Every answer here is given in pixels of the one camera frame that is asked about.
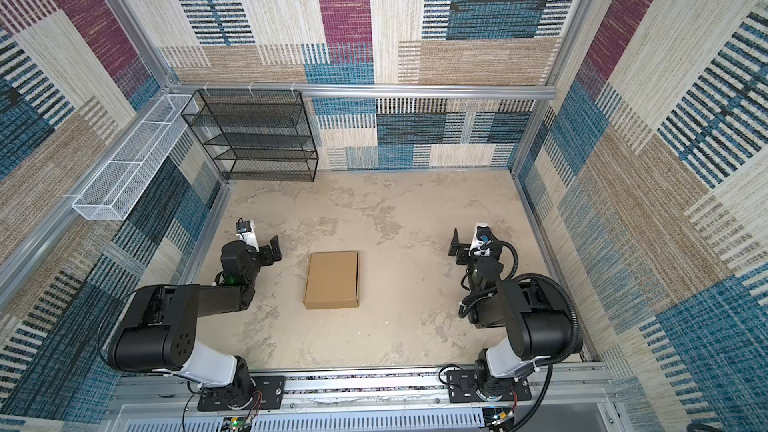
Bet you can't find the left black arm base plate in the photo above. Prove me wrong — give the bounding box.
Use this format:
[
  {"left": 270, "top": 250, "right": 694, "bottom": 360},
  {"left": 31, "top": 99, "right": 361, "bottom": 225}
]
[{"left": 196, "top": 375, "right": 286, "bottom": 412}]

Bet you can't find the white wire mesh basket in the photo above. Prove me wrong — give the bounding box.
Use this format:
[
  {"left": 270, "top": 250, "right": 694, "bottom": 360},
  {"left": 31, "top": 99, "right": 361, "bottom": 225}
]
[{"left": 72, "top": 94, "right": 191, "bottom": 221}]

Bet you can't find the aluminium front rail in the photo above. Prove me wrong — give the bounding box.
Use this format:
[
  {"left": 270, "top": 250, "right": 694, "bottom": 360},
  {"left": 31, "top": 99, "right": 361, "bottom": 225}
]
[{"left": 100, "top": 362, "right": 632, "bottom": 431}]

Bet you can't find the brown cardboard box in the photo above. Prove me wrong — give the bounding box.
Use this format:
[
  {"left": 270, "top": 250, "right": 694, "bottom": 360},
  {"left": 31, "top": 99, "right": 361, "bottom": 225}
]
[{"left": 303, "top": 251, "right": 359, "bottom": 310}]

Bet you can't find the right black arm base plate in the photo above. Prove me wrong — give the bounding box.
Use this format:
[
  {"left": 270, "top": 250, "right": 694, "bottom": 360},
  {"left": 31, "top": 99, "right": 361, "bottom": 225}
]
[{"left": 438, "top": 366, "right": 532, "bottom": 403}]

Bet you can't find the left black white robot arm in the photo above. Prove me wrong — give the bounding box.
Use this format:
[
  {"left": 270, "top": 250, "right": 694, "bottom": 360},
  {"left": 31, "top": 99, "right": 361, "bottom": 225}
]
[{"left": 106, "top": 236, "right": 282, "bottom": 410}]

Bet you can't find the right black corrugated cable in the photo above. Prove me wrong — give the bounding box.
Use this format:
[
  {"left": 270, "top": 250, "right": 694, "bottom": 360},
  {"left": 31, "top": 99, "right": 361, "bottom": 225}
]
[{"left": 497, "top": 239, "right": 584, "bottom": 432}]

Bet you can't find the black wire shelf rack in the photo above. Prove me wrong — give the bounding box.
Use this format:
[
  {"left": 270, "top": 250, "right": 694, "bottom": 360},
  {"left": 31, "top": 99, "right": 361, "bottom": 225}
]
[{"left": 181, "top": 89, "right": 319, "bottom": 182}]

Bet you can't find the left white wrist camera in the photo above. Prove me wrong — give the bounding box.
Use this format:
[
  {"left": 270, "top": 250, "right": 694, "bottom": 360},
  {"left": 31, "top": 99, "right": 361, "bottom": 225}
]
[{"left": 236, "top": 218, "right": 259, "bottom": 251}]

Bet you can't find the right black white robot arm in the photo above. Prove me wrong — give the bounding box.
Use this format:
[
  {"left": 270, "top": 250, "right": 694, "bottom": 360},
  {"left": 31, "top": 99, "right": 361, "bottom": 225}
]
[{"left": 444, "top": 223, "right": 583, "bottom": 402}]

